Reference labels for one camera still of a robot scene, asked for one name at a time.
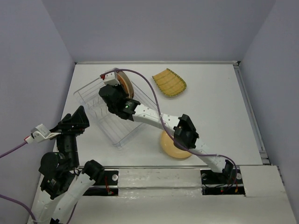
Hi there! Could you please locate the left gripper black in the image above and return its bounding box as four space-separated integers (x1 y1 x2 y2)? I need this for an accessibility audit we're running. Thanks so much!
49 104 91 166

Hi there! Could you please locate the orange round plate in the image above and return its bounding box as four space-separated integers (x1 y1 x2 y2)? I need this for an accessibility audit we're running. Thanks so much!
117 74 127 92

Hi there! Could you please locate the green rimmed white plate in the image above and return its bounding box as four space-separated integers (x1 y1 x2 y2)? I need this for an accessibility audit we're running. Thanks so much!
113 68 135 99

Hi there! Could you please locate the beige floral square plate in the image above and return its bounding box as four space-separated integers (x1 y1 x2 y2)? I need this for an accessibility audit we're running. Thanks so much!
116 71 133 99

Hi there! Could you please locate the yellow bamboo pattern plate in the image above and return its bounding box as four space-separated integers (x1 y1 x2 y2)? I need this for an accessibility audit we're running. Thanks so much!
152 68 187 97

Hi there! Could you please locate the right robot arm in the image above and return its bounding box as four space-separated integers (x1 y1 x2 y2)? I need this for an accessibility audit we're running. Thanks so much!
99 85 235 183

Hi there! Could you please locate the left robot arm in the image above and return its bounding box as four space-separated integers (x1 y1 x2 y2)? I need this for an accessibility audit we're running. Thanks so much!
25 106 105 224

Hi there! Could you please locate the large yellow round plate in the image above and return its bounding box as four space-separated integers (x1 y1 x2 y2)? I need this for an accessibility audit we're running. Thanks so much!
160 131 192 159

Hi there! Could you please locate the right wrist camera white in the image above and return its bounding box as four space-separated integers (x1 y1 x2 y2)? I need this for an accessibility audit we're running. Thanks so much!
100 72 120 86

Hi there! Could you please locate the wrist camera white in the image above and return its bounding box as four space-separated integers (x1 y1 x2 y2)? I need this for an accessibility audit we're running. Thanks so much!
24 124 61 144
100 72 120 86

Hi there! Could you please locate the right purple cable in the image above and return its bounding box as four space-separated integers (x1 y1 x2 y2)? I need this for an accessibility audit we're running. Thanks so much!
102 68 239 189

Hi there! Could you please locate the purple cable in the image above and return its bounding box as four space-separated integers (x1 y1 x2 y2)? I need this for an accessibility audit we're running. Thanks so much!
102 68 239 189
0 140 38 222

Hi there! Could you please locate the clear wire dish rack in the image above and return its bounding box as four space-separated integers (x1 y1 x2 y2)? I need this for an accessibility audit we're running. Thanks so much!
73 78 148 148

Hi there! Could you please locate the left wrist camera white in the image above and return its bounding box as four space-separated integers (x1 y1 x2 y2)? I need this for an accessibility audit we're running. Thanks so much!
24 124 61 144

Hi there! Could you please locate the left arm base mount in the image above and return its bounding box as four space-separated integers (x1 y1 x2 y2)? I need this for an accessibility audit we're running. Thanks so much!
83 169 119 196

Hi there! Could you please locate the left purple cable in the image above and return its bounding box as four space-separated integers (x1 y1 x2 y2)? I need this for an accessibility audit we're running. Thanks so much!
0 140 38 222

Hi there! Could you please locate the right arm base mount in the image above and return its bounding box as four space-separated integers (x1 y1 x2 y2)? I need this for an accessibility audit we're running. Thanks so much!
200 168 245 196

